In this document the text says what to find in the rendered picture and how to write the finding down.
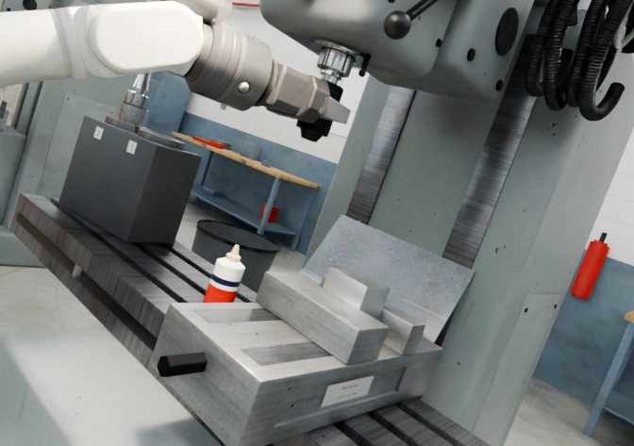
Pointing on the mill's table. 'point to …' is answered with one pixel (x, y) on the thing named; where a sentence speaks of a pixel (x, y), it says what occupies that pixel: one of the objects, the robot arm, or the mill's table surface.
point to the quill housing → (365, 15)
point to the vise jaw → (323, 317)
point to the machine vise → (286, 371)
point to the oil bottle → (225, 278)
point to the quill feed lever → (399, 25)
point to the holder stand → (129, 180)
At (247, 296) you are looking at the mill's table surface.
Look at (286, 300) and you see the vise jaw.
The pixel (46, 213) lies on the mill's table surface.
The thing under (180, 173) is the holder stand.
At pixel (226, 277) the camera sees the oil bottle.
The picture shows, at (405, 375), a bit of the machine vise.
